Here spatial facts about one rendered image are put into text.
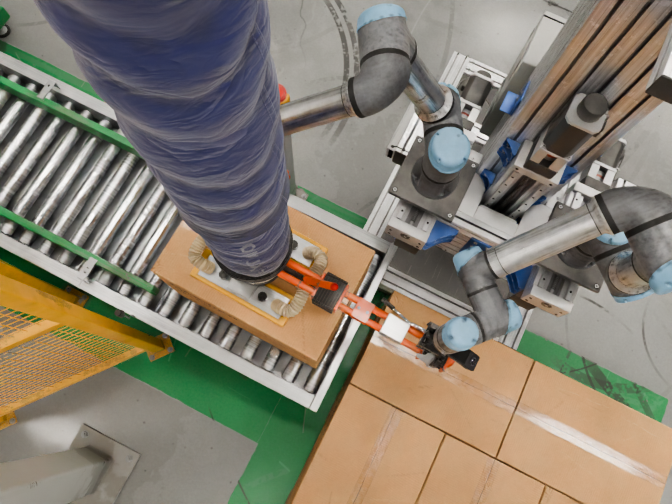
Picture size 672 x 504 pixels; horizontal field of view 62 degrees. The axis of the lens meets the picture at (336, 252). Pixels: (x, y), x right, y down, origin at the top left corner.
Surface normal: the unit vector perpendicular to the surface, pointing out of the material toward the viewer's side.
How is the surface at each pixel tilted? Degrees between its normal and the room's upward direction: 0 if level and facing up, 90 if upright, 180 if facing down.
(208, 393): 0
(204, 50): 74
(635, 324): 0
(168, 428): 0
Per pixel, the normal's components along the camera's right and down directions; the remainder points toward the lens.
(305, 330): 0.04, -0.25
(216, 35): 0.47, 0.76
